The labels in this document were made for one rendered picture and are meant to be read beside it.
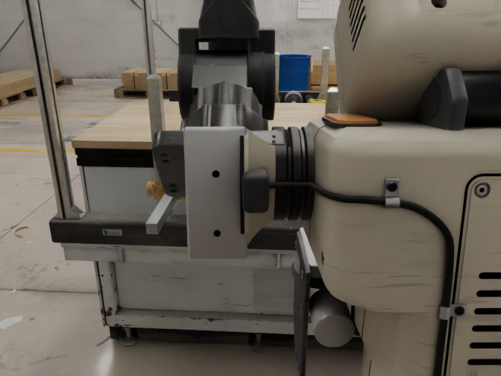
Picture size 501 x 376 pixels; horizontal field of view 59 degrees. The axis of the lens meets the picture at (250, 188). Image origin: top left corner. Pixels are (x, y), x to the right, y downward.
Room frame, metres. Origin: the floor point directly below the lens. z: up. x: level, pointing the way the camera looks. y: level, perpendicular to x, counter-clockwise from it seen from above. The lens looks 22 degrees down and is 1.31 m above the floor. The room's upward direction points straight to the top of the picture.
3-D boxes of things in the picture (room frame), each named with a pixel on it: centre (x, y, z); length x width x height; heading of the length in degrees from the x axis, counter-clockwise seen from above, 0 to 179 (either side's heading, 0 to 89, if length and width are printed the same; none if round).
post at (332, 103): (1.24, -0.23, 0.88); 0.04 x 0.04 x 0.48; 86
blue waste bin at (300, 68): (6.85, -0.64, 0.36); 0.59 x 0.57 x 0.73; 176
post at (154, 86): (1.27, 0.27, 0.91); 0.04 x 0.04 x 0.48; 86
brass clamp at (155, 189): (1.27, 0.25, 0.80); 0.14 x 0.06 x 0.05; 86
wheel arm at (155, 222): (1.22, 0.23, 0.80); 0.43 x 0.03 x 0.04; 176
